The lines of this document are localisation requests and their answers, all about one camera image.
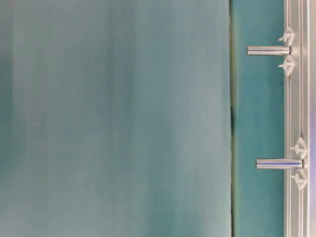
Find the bare steel shaft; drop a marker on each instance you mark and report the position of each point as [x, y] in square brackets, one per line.
[282, 163]

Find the steel shaft with gear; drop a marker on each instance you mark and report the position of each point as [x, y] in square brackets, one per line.
[268, 50]

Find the grey shaft bracket with gear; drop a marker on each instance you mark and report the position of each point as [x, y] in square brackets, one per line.
[288, 63]

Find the silver aluminium extrusion rail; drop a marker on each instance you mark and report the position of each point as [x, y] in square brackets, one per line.
[300, 117]

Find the grey bracket of bare shaft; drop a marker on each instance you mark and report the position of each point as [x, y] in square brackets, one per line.
[301, 175]

